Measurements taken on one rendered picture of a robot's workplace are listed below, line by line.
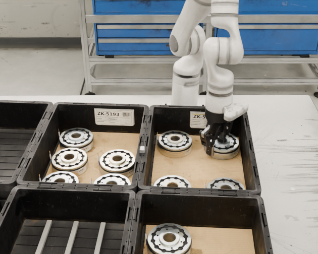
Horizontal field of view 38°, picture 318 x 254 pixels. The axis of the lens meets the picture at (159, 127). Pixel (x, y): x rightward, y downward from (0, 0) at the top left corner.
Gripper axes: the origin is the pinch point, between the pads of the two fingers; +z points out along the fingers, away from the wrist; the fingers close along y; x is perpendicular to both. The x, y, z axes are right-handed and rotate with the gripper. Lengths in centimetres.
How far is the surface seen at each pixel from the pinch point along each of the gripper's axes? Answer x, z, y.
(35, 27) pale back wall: -274, 66, -103
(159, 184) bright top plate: 0.3, -0.4, 24.1
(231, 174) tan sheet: 9.4, 2.5, 4.2
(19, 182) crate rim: -18, -8, 54
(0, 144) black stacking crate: -50, 2, 43
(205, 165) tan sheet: 1.4, 2.5, 6.2
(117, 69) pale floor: -193, 84, -124
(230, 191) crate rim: 20.0, -7.4, 19.9
